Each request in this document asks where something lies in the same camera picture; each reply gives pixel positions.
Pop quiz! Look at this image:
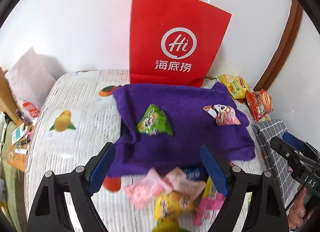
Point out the pink cartoon snack packet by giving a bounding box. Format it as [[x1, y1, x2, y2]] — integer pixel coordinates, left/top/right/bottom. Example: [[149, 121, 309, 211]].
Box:
[[203, 104, 241, 126]]

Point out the wooden side table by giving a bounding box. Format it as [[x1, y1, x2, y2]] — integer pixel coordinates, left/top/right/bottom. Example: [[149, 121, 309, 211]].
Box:
[[1, 69, 34, 172]]

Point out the yellow chips bag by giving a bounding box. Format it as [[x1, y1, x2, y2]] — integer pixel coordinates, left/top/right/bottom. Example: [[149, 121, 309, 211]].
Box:
[[217, 74, 250, 99]]

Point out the grey checked cloth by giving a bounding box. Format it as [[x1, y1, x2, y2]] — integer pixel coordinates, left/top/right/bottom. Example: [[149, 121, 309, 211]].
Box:
[[253, 119, 304, 207]]

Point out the white plastic bag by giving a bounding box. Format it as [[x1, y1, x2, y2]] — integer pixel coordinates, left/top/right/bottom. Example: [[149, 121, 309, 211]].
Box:
[[4, 48, 56, 120]]

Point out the orange chips bag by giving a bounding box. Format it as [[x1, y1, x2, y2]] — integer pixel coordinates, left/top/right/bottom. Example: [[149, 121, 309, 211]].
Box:
[[245, 89, 273, 122]]

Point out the pink yellow snack bag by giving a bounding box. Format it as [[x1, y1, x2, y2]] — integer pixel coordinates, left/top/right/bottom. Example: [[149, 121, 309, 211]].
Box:
[[193, 177, 225, 226]]

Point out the yellow triangular snack packet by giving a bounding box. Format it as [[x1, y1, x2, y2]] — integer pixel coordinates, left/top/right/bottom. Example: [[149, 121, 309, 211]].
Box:
[[153, 191, 196, 221]]

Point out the purple towel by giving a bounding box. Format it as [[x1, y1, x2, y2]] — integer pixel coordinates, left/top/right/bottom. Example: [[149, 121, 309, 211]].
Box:
[[107, 83, 255, 177]]

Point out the pale pink snack packet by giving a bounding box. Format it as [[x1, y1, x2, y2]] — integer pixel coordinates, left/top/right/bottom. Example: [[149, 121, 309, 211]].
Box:
[[164, 168, 206, 201]]

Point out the brown wooden door frame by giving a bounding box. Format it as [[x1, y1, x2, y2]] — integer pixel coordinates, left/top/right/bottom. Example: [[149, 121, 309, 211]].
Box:
[[253, 0, 303, 91]]

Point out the right hand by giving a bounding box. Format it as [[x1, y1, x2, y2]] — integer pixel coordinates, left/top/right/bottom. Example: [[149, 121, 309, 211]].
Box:
[[287, 188, 308, 230]]

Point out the red paper bag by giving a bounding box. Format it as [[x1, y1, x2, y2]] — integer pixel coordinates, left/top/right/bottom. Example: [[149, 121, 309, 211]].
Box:
[[129, 0, 232, 88]]

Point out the pink round candy packet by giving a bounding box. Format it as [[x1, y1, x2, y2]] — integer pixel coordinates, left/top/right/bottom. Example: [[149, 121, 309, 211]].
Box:
[[124, 168, 173, 209]]

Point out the green triangular snack packet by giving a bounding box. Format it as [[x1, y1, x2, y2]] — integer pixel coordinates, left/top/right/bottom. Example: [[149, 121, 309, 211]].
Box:
[[136, 104, 173, 137]]

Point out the blue snack packet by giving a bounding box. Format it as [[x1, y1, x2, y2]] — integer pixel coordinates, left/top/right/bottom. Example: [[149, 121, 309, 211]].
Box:
[[183, 168, 208, 181]]

